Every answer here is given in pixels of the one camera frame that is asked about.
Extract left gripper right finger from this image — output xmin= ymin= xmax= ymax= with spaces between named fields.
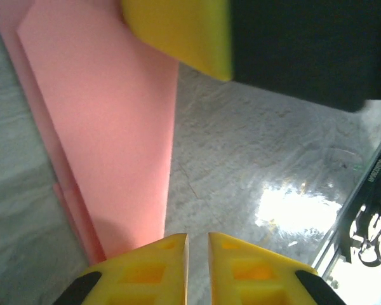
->
xmin=208 ymin=231 xmax=349 ymax=305

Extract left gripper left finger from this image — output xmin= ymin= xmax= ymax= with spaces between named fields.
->
xmin=53 ymin=233 xmax=190 ymax=305

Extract aluminium mounting rail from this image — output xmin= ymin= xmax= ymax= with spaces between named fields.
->
xmin=311 ymin=126 xmax=381 ymax=305

